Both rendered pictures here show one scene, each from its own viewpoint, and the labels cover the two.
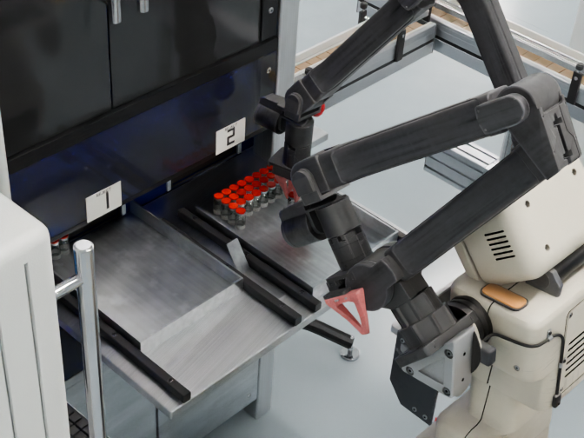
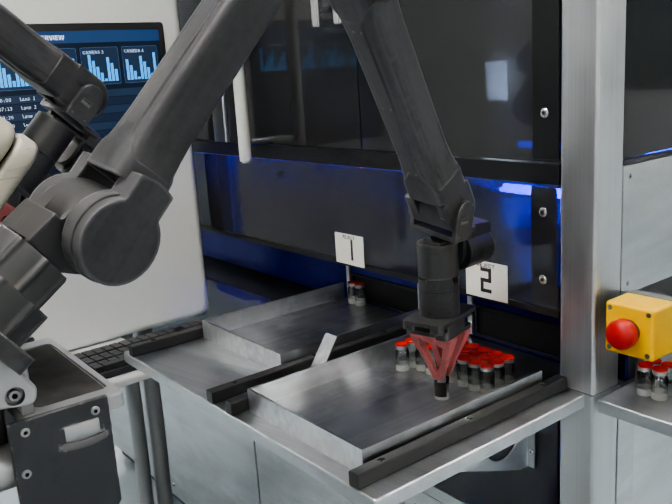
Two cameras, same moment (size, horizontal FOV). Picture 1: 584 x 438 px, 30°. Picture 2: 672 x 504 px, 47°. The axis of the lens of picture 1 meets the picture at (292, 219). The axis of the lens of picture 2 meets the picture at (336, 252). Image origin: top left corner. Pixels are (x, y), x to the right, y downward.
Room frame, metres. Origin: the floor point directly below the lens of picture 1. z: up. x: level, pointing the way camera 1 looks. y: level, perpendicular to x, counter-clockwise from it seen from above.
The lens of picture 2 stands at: (1.92, -1.06, 1.36)
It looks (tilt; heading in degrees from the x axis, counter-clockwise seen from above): 13 degrees down; 101
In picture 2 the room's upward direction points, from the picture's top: 4 degrees counter-clockwise
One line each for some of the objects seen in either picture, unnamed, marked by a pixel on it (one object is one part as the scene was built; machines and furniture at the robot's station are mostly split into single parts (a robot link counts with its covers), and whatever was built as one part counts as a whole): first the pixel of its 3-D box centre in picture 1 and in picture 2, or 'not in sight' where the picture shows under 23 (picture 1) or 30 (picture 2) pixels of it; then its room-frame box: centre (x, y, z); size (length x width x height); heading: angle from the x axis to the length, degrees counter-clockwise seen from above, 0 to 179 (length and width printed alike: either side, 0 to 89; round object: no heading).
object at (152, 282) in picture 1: (136, 271); (316, 322); (1.60, 0.30, 0.90); 0.34 x 0.26 x 0.04; 49
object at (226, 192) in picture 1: (245, 189); (468, 357); (1.88, 0.11, 0.91); 0.18 x 0.02 x 0.05; 139
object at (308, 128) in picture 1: (296, 129); (440, 257); (1.85, 0.00, 1.09); 0.07 x 0.06 x 0.07; 55
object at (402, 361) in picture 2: (240, 218); (402, 356); (1.78, 0.11, 0.91); 0.02 x 0.02 x 0.05
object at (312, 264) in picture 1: (295, 225); (394, 390); (1.78, -0.01, 0.90); 0.34 x 0.26 x 0.04; 49
